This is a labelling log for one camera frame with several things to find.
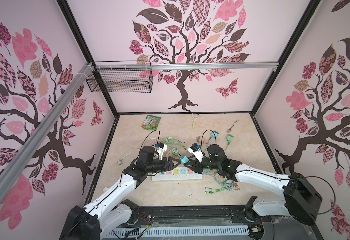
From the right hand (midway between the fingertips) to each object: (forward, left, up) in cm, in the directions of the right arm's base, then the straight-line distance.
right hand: (186, 159), depth 78 cm
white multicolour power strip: (-3, +6, -12) cm, 14 cm away
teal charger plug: (0, +1, +1) cm, 2 cm away
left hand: (-3, +5, -1) cm, 6 cm away
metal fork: (+32, -35, -15) cm, 50 cm away
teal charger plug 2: (+25, -20, -14) cm, 35 cm away
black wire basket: (+72, +52, +3) cm, 89 cm away
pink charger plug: (+22, -10, -13) cm, 28 cm away
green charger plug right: (+23, -32, -14) cm, 42 cm away
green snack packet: (+39, +26, -14) cm, 49 cm away
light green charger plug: (+9, +6, -8) cm, 14 cm away
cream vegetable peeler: (+45, -9, -14) cm, 48 cm away
